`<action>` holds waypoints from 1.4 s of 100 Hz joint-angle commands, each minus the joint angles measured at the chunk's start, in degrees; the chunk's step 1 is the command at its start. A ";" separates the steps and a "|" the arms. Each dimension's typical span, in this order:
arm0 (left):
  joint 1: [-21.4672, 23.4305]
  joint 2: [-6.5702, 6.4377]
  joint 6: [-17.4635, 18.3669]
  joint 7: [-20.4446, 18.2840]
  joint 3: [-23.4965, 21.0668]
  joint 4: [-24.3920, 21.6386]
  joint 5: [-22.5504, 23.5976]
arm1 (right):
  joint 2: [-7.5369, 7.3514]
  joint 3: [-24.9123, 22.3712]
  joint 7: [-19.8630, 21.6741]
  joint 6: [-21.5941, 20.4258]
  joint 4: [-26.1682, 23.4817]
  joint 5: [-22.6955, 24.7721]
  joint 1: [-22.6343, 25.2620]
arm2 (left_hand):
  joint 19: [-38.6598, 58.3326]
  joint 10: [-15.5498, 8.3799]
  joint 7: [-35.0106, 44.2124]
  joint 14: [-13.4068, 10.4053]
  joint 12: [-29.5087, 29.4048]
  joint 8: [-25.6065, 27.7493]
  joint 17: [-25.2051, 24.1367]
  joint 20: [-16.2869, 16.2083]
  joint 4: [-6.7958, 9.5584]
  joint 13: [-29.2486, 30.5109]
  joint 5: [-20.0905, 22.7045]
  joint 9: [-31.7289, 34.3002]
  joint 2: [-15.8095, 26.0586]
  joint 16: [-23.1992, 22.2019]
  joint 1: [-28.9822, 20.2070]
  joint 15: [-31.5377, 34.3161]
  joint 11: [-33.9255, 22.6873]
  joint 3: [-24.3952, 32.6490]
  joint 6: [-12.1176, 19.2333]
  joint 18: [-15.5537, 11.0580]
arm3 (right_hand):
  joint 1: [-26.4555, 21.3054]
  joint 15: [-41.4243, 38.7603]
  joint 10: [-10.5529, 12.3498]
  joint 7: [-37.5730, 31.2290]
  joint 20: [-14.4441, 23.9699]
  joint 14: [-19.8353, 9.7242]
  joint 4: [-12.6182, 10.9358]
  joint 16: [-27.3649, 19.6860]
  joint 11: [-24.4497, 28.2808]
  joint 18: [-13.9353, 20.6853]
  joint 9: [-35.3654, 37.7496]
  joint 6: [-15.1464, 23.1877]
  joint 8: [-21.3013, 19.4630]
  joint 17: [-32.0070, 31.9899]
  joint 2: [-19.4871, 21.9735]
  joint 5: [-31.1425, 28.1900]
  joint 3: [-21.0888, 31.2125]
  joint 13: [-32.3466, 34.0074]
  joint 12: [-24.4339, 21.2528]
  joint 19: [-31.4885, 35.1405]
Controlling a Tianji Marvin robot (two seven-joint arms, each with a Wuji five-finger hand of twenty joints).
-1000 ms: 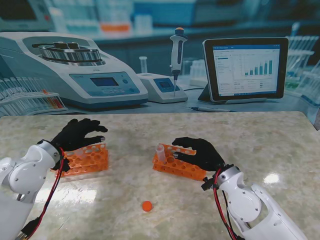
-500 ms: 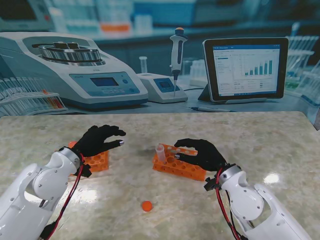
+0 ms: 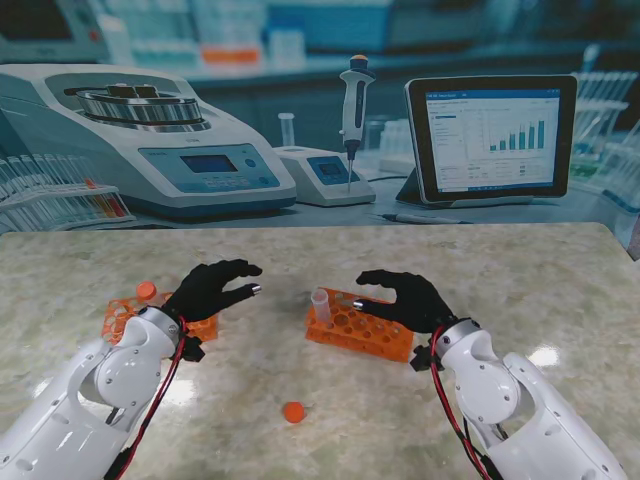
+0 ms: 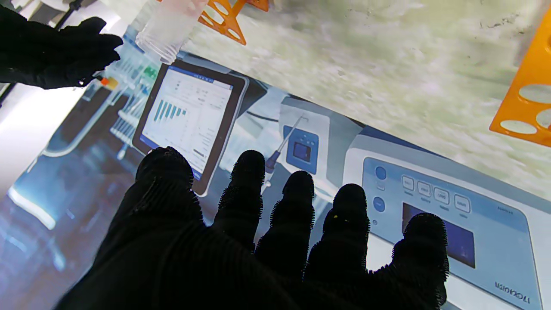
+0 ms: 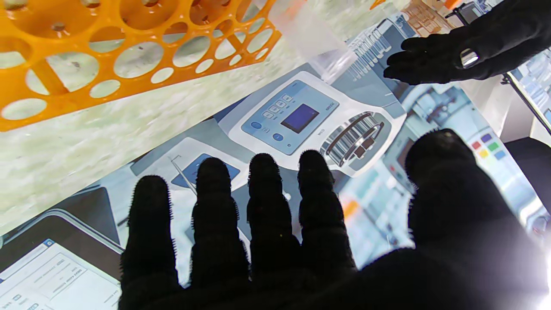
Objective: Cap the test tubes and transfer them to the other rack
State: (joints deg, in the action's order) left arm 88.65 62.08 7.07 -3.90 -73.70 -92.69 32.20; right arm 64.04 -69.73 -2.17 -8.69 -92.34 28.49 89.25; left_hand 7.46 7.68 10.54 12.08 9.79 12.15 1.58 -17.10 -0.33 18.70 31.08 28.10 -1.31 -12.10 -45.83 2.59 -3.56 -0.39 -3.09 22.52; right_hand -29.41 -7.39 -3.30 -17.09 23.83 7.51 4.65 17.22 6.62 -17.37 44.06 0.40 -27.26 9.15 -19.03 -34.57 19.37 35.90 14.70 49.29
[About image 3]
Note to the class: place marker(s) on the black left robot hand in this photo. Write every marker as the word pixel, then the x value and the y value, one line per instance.
pixel 205 295

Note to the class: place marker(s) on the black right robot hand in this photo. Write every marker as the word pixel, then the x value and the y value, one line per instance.
pixel 420 305

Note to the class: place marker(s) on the orange screw cap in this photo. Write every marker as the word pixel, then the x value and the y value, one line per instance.
pixel 146 290
pixel 294 412

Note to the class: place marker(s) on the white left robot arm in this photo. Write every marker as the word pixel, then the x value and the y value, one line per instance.
pixel 115 380

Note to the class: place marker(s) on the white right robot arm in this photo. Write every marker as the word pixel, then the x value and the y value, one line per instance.
pixel 500 390

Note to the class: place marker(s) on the orange plastic test tube rack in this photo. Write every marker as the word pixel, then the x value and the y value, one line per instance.
pixel 360 335
pixel 117 320

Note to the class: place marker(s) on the printed laboratory backdrop poster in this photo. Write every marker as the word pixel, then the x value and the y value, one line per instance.
pixel 320 100

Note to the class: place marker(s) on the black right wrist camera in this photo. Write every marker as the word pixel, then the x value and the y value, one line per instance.
pixel 421 359

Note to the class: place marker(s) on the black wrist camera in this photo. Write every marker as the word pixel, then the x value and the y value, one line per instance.
pixel 192 350
pixel 421 359

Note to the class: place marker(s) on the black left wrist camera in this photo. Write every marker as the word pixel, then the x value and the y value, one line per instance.
pixel 192 350

